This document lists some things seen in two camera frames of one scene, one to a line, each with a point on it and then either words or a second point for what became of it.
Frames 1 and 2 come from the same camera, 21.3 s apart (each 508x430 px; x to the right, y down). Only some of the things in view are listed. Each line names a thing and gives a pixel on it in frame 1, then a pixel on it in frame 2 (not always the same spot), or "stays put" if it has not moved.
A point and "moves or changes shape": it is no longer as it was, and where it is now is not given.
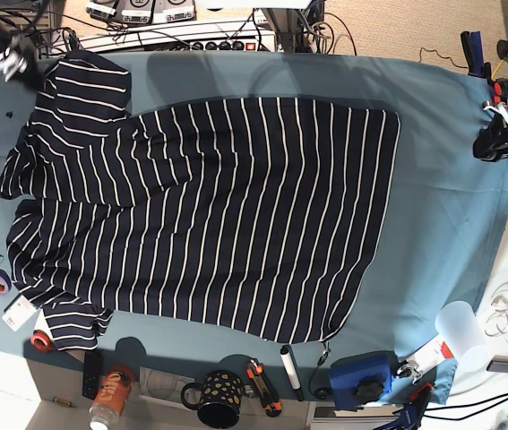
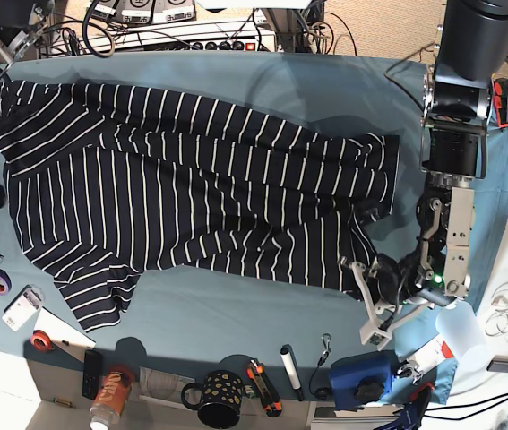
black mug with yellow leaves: [220, 399] stays put
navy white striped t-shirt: [255, 218] moves or changes shape
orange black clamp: [503, 91] stays put
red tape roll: [40, 340] stays put
